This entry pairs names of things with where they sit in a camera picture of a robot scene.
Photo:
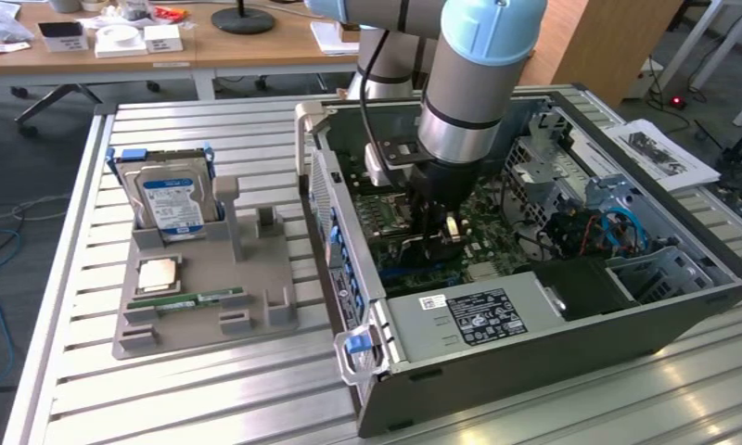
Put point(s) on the silver CPU chip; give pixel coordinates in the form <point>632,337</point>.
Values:
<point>157,273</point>

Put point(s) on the black open PC case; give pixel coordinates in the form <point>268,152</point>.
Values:
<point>531,361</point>

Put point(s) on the green RAM stick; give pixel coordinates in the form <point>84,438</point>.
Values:
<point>179,300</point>

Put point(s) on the white booklets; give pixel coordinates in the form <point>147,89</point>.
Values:
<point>331,44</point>

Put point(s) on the power strip with red light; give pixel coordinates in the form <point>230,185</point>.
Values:
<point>677,102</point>

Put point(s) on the white tape roll on box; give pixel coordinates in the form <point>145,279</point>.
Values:
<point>120,41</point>

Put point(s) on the white box with black top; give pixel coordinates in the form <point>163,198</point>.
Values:
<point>64,39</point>

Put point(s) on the metal disk bay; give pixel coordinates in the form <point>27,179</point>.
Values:
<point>668,273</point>

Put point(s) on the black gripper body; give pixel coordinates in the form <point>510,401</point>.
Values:
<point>445,183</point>

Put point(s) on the metal drive cage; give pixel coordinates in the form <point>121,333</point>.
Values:
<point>545,194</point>

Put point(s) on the green motherboard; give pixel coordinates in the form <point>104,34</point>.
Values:
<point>501,250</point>

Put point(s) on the plain white box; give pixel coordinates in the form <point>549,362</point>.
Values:
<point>161,39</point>

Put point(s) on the wooden cabinet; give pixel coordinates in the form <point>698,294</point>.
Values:
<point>630,46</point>

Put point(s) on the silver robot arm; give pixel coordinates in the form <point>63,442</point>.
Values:
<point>470,83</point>

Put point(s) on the stack of printed papers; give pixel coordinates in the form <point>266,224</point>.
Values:
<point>662,157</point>

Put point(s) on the wooden desk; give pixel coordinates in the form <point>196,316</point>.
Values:
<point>12,60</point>

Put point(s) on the black round lamp base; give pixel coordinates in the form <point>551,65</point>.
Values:
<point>242,21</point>

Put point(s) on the hard disk in blue caddy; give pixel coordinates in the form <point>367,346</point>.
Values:
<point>170,199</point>

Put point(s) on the graphics card with black fan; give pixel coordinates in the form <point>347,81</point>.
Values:
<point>433,259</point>

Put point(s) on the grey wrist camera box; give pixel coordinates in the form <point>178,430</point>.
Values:
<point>383,167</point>

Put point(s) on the black tripod stand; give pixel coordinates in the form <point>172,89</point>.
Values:
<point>738,153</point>

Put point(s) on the black chair base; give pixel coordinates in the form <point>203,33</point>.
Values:
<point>49,99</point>

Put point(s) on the clear plastic bag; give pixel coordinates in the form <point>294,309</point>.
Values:
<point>0,21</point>

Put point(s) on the CPU socket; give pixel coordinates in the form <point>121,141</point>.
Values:
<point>399,211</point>

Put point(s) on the grey parts rack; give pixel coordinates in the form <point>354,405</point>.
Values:
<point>210,273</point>

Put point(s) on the red packet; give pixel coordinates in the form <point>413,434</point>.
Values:
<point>170,14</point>

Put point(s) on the grey power supply unit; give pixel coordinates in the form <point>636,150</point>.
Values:
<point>421,334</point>

